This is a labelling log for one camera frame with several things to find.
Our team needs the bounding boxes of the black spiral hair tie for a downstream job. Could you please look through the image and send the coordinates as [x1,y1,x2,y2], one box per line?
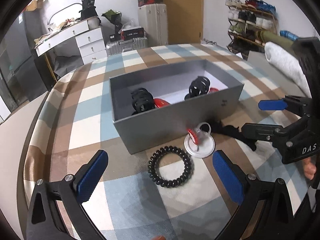
[147,145,195,189]

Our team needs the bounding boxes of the black pompom hair claw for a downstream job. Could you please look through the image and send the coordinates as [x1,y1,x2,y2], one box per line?
[184,76,210,100]

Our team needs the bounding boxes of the black hair claw clip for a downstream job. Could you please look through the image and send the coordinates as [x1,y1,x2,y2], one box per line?
[131,88,156,115]

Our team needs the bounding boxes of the red round plush pendant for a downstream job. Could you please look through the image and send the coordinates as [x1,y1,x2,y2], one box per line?
[153,98,170,108]

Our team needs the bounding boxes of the person's right hand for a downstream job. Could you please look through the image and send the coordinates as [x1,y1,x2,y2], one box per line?
[302,157,317,180]

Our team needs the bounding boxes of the white rolled blanket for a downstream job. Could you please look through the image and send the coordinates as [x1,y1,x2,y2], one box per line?
[264,42,311,98]

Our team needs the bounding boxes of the black fabric hair accessory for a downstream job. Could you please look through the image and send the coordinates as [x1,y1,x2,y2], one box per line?
[208,120,257,151]

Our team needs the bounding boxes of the green rolled mat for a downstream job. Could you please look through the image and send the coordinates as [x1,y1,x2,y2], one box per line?
[256,30,293,51]

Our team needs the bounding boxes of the plaid bed cover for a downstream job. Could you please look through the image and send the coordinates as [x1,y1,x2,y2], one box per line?
[23,44,302,239]

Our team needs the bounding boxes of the blue rolled mat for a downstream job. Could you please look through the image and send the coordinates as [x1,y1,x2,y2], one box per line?
[280,30,299,41]

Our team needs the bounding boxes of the grey open cardboard box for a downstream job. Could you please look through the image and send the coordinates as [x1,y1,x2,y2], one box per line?
[110,60,244,154]

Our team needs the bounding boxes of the shoe rack with shoes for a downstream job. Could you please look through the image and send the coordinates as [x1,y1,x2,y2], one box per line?
[225,0,278,56]

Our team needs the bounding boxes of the dark grey refrigerator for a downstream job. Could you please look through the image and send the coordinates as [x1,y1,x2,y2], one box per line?
[1,10,55,105]

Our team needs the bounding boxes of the silver suitcase lying flat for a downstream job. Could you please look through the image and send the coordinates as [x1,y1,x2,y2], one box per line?
[106,37,148,56]

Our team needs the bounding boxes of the white desk with drawers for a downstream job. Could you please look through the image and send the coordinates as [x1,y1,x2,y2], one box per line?
[35,17,107,64]

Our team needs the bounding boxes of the wooden door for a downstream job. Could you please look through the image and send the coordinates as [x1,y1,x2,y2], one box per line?
[163,0,203,44]

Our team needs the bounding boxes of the black red box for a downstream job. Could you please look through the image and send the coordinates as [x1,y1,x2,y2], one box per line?
[120,27,145,41]

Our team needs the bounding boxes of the dark flower bouquet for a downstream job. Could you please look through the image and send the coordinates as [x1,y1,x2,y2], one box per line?
[102,9,123,31]

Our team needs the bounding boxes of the white upright suitcase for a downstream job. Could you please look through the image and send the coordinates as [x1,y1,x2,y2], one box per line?
[138,4,168,47]

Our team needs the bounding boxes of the black bag on desk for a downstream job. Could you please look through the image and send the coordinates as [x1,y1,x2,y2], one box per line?
[79,0,97,21]

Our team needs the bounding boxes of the cardboard boxes on fridge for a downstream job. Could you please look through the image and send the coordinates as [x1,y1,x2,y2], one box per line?
[25,0,45,11]

